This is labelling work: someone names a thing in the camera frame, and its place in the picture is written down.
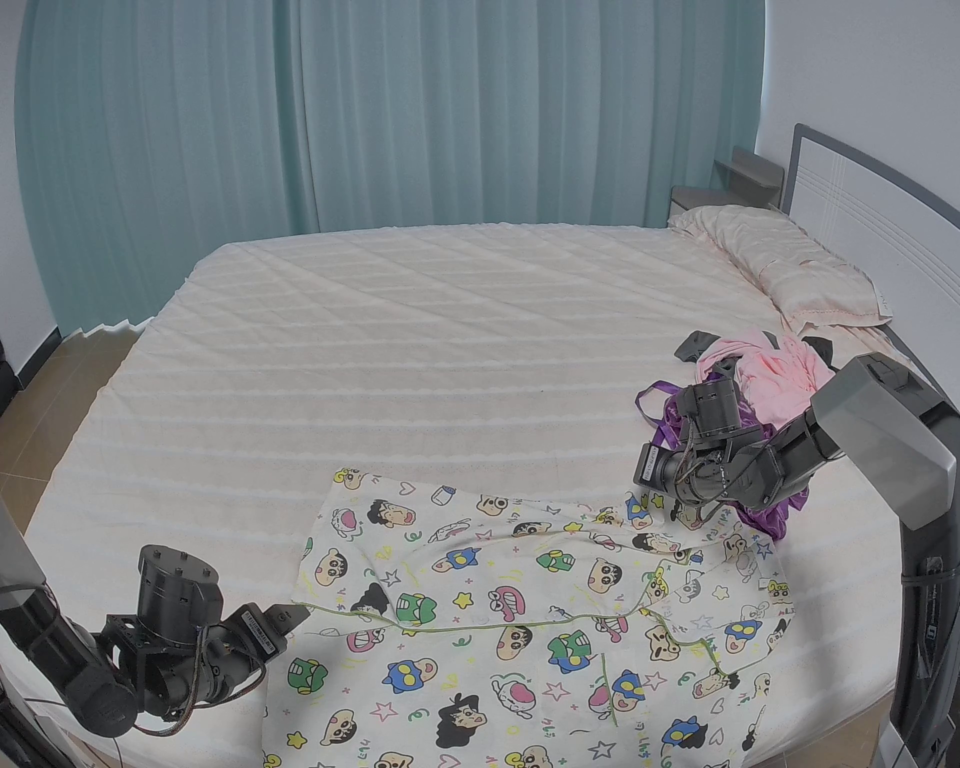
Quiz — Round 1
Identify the pink garment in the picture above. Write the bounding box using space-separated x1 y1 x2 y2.
693 333 837 429

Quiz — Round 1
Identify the blue-green curtain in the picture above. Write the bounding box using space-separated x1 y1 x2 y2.
15 0 766 335

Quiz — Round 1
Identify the grey bedside table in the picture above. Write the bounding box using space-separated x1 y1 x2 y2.
669 146 785 219

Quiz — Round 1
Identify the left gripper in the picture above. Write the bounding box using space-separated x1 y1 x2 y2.
199 604 310 689

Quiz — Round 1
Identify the cream pillow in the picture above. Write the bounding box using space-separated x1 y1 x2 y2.
667 206 895 335

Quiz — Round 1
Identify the purple satin garment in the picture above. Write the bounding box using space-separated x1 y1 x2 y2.
636 378 815 541

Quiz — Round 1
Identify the black garment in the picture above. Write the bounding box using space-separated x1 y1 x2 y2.
673 330 837 376

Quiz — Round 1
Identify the white printed pyjama top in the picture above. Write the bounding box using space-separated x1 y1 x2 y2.
258 466 796 768

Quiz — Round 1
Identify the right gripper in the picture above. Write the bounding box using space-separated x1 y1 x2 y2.
633 442 723 507

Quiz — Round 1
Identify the bed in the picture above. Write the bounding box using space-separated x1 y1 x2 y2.
0 123 960 768

